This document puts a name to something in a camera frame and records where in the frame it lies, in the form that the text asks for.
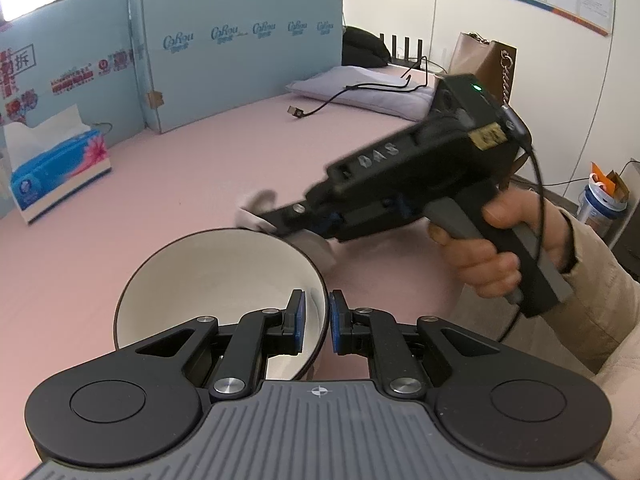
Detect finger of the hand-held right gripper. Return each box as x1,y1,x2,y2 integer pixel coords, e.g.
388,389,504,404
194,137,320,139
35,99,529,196
250,195,321,238

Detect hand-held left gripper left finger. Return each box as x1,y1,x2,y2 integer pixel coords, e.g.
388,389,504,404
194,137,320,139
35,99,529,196
135,289,307,401

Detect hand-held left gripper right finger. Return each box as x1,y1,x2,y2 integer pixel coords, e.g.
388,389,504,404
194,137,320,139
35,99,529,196
329,289,501,396

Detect white bowl with dark rim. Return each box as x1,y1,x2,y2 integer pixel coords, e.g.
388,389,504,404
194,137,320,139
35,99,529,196
114,228,332,383

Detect person's right forearm beige sleeve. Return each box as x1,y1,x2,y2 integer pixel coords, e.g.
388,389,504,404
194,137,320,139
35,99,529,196
450,209,640,480

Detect person's right hand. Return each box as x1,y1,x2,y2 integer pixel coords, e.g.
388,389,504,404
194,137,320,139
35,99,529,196
429,189,577,302

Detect lavender pillow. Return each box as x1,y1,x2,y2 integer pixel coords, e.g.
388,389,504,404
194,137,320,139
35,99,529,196
286,65,436,122

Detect black router antennas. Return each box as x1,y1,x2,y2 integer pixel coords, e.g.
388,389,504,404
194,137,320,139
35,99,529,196
379,34,424,65

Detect black cloth bundle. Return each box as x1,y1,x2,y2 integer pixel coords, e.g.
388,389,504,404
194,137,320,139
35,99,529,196
342,25,392,68

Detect light blue panel with logos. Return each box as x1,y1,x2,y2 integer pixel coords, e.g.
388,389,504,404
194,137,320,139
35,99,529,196
137,0,344,134

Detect white plastic bucket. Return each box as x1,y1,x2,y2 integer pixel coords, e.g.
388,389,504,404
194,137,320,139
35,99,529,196
577,180,627,241

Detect orange paper packets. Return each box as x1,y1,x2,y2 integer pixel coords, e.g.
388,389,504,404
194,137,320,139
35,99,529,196
590,162,632,207

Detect blue floral tissue box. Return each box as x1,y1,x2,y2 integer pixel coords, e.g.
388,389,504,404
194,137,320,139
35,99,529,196
2,104,112,225

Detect light blue panel with tape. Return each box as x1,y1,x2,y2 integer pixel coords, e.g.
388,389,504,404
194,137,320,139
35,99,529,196
0,0,142,151

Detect black usb cable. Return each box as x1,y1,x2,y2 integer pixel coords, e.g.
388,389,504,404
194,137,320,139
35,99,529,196
286,55,448,120

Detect brown handbag with chain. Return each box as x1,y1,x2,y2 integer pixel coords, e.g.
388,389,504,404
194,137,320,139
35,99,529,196
447,31,518,106

